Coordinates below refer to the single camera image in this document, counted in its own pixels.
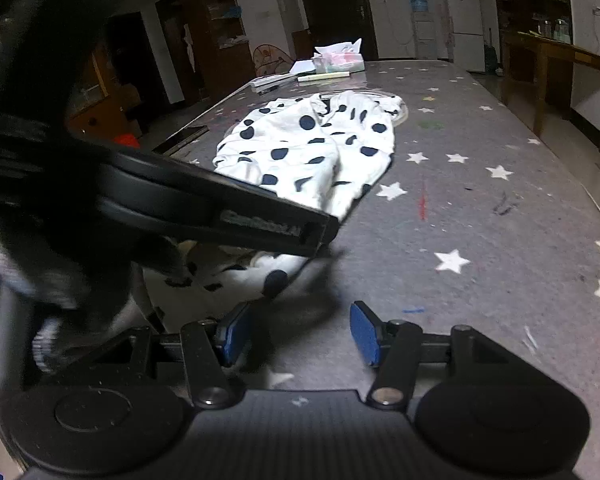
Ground white navy polka dot garment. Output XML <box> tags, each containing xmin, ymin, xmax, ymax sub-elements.
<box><xmin>145</xmin><ymin>90</ymin><xmax>396</xmax><ymax>332</ymax></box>

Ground red plastic stool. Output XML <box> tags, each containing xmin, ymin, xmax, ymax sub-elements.
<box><xmin>112</xmin><ymin>132</ymin><xmax>140</xmax><ymax>148</ymax></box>

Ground black smartphone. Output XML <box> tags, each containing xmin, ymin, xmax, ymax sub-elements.
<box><xmin>151</xmin><ymin>126</ymin><xmax>208</xmax><ymax>156</ymax></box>

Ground glass display cabinet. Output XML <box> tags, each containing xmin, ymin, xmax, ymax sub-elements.
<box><xmin>154</xmin><ymin>0</ymin><xmax>257</xmax><ymax>106</ymax></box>

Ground white remote control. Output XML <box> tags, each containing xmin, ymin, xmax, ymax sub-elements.
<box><xmin>249</xmin><ymin>74</ymin><xmax>296</xmax><ymax>89</ymax></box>

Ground round induction cooktop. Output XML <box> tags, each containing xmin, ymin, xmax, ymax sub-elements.
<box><xmin>366</xmin><ymin>90</ymin><xmax>408</xmax><ymax>127</ymax></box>

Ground white paper sheets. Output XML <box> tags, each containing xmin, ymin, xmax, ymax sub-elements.
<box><xmin>288</xmin><ymin>60</ymin><xmax>315</xmax><ymax>76</ymax></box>

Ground white pen box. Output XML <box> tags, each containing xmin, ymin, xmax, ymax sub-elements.
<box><xmin>297</xmin><ymin>72</ymin><xmax>351</xmax><ymax>82</ymax></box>

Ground tissue pack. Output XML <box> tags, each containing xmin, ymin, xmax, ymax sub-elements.
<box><xmin>312</xmin><ymin>38</ymin><xmax>365</xmax><ymax>74</ymax></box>

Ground water dispenser with blue bottle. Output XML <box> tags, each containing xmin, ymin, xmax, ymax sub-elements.
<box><xmin>410</xmin><ymin>0</ymin><xmax>438</xmax><ymax>60</ymax></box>

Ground dark wooden side table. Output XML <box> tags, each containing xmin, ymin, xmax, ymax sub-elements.
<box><xmin>501</xmin><ymin>30</ymin><xmax>600</xmax><ymax>151</ymax></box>

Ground white refrigerator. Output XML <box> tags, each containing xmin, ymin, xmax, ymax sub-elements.
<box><xmin>446</xmin><ymin>0</ymin><xmax>486</xmax><ymax>73</ymax></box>

